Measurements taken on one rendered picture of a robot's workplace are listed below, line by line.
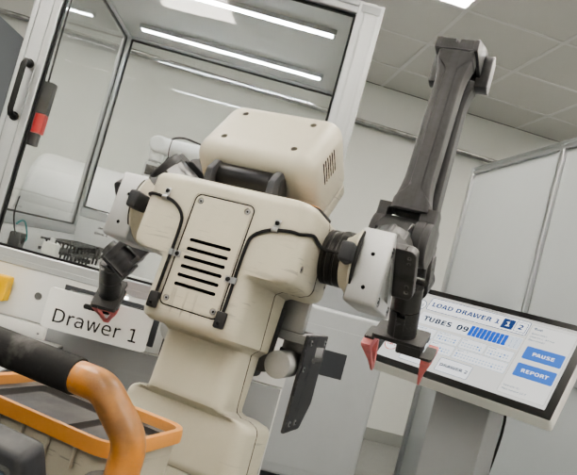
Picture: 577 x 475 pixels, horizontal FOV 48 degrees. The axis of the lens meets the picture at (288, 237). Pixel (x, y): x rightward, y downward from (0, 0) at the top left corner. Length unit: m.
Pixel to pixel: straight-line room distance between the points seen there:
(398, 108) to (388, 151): 0.36
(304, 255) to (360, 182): 4.41
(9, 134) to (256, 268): 1.32
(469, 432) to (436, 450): 0.11
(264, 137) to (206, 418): 0.44
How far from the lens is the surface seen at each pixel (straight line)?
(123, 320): 1.84
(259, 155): 1.00
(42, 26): 2.16
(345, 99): 2.01
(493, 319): 1.91
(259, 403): 1.97
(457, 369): 1.80
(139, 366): 1.99
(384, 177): 5.36
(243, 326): 0.93
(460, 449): 1.88
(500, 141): 5.76
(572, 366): 1.79
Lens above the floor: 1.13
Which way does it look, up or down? 3 degrees up
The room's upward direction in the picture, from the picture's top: 15 degrees clockwise
